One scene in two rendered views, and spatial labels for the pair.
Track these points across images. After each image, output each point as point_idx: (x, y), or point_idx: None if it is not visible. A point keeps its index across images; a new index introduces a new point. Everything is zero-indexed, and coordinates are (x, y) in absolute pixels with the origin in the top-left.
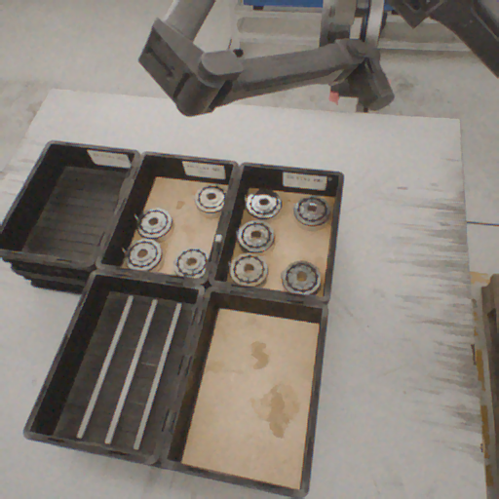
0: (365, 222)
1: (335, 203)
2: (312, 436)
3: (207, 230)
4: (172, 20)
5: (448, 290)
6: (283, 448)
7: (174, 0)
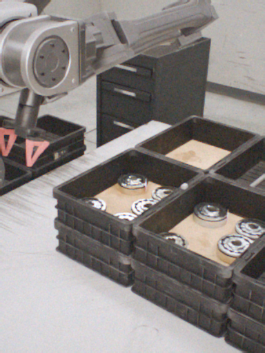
0: (33, 240)
1: (79, 177)
2: (179, 123)
3: (186, 236)
4: (192, 0)
5: (27, 193)
6: (192, 148)
7: (183, 5)
